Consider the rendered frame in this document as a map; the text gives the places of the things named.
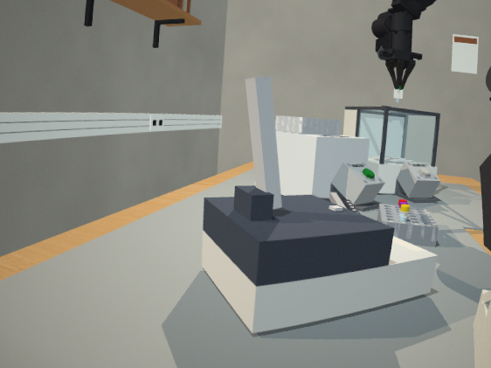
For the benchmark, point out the yellow-capped sample tube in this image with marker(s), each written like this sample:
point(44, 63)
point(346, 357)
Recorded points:
point(404, 212)

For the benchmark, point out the grey bench mat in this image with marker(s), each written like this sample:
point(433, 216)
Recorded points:
point(138, 297)

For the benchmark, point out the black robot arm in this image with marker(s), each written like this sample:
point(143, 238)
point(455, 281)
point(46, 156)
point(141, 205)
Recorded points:
point(404, 11)

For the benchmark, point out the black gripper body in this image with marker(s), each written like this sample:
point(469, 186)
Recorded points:
point(402, 43)

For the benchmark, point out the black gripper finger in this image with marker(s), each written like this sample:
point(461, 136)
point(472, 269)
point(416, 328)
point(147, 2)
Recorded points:
point(409, 67)
point(399, 64)

